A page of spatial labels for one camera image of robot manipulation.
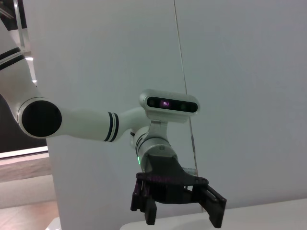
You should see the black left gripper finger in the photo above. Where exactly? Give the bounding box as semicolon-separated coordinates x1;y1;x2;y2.
130;178;158;225
191;184;227;228

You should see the metal window frame post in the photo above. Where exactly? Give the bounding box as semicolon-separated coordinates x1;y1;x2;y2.
13;0;27;56

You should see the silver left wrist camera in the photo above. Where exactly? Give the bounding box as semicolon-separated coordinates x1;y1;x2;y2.
139;89;201;124

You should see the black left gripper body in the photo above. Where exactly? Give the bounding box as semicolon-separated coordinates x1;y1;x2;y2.
135;154;210;205

